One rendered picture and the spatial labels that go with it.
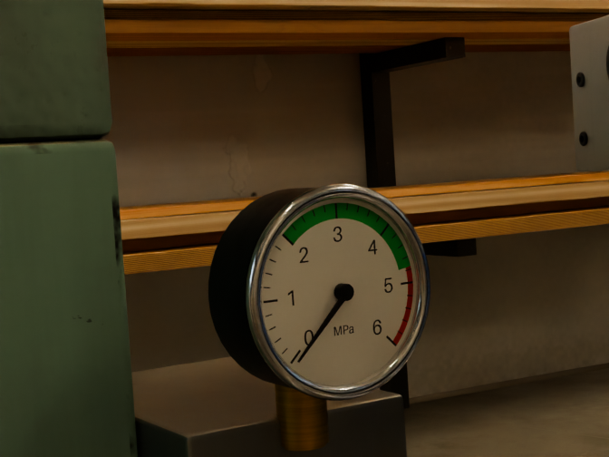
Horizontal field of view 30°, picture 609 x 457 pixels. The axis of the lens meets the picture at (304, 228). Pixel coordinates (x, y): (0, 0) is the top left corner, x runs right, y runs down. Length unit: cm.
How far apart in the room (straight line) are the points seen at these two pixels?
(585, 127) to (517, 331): 286
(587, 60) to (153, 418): 42
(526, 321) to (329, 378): 325
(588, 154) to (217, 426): 41
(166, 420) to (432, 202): 241
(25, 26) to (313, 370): 14
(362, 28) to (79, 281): 233
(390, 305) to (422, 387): 303
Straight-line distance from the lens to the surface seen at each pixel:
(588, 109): 71
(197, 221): 247
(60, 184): 36
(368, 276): 34
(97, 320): 36
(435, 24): 278
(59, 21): 36
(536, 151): 358
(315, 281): 33
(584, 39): 71
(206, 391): 41
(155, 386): 43
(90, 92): 36
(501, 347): 352
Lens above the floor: 70
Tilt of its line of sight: 3 degrees down
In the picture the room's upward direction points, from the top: 4 degrees counter-clockwise
